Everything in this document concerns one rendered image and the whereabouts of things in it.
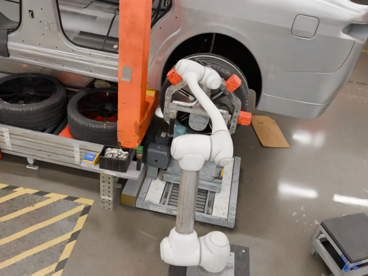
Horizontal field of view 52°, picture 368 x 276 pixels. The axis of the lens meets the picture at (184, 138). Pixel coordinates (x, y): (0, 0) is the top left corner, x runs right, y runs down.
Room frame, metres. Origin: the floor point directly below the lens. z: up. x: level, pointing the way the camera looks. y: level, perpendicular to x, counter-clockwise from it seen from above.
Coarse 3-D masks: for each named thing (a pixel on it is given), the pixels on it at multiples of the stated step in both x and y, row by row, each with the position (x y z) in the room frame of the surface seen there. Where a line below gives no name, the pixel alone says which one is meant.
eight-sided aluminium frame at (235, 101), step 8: (224, 80) 2.32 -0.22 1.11; (168, 88) 2.35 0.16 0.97; (176, 88) 2.31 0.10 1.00; (224, 88) 2.29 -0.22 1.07; (168, 96) 2.31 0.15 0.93; (232, 96) 2.27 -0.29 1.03; (240, 104) 2.28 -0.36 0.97; (168, 112) 2.31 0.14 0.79; (168, 120) 2.32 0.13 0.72; (176, 120) 2.36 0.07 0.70; (232, 120) 2.27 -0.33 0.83; (232, 128) 2.26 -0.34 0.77
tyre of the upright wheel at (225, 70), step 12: (192, 60) 2.48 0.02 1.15; (204, 60) 2.45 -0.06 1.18; (216, 60) 2.48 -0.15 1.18; (228, 60) 2.56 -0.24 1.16; (228, 72) 2.38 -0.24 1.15; (240, 72) 2.53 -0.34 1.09; (168, 84) 2.40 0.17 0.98; (240, 84) 2.36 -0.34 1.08; (240, 96) 2.34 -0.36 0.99; (240, 108) 2.34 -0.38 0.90; (192, 132) 2.38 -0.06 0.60
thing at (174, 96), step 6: (180, 90) 2.42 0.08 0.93; (174, 96) 2.52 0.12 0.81; (186, 96) 2.40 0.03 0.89; (192, 96) 2.40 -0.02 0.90; (210, 96) 2.42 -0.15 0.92; (216, 96) 2.38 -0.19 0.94; (180, 114) 2.48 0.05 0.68; (186, 114) 2.40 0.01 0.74; (180, 120) 2.41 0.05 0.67; (186, 120) 2.47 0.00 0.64; (210, 120) 2.38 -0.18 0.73; (228, 120) 2.37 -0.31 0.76; (186, 126) 2.39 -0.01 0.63; (210, 126) 2.38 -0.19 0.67; (198, 132) 2.37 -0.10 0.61; (204, 132) 2.38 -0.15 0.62; (210, 132) 2.37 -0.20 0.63
